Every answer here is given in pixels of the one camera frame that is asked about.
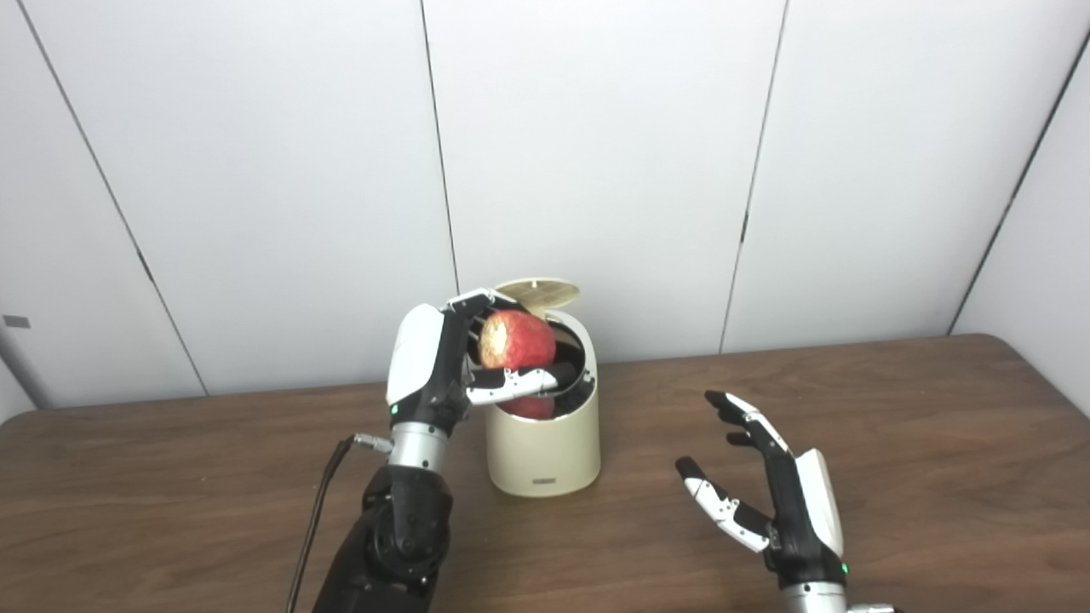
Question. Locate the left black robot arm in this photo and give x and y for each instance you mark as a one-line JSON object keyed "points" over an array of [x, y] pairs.
{"points": [[400, 528]]}

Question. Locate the round cream bin lid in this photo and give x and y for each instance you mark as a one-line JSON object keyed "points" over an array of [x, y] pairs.
{"points": [[541, 292]]}

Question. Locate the red apple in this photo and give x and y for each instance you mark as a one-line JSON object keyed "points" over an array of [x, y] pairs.
{"points": [[515, 340]]}

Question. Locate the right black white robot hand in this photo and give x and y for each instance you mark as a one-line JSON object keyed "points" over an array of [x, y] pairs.
{"points": [[800, 511]]}

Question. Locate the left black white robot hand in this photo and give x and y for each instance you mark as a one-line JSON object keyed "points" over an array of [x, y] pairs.
{"points": [[417, 358]]}

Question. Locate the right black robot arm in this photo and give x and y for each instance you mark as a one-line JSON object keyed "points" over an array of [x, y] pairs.
{"points": [[813, 598]]}

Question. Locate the cream-colored desktop bin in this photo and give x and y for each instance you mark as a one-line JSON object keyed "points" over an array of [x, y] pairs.
{"points": [[545, 451]]}

